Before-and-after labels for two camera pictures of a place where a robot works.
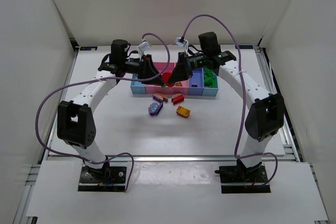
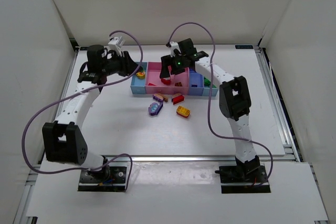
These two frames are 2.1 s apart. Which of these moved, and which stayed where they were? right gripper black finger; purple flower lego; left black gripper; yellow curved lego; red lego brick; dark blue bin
Moved: left black gripper; right gripper black finger
Stayed: red lego brick; yellow curved lego; purple flower lego; dark blue bin
